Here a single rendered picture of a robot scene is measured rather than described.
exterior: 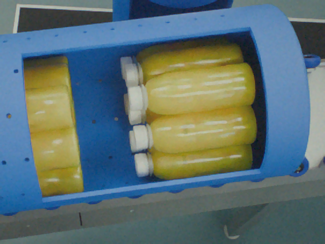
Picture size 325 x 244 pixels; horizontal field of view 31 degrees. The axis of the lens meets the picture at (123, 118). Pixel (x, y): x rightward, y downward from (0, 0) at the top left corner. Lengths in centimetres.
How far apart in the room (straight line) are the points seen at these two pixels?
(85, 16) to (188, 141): 127
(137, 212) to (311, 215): 109
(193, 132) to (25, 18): 132
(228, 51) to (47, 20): 125
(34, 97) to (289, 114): 37
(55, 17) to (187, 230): 89
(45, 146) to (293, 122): 37
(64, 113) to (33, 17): 129
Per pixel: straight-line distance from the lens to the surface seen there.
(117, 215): 113
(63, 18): 212
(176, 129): 90
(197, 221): 203
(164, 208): 113
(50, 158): 90
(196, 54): 95
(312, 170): 115
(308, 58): 117
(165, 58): 94
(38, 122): 87
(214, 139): 92
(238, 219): 183
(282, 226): 209
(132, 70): 94
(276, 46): 87
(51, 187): 95
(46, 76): 92
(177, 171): 95
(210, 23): 89
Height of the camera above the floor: 198
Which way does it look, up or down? 70 degrees down
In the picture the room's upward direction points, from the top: 3 degrees clockwise
